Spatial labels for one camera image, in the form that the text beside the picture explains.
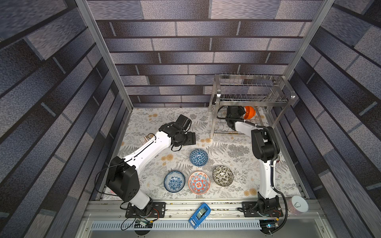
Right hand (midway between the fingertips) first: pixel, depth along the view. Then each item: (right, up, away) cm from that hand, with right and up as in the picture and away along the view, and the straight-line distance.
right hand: (245, 106), depth 100 cm
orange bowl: (+5, -4, +4) cm, 7 cm away
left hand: (-37, -21, -17) cm, 46 cm away
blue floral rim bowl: (-47, -44, -17) cm, 67 cm away
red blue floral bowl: (-33, -45, -18) cm, 58 cm away
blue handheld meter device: (-33, -55, -31) cm, 71 cm away
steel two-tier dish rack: (+8, +13, +12) cm, 19 cm away
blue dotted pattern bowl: (-33, -33, -8) cm, 47 cm away
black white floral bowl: (-19, -42, -16) cm, 48 cm away
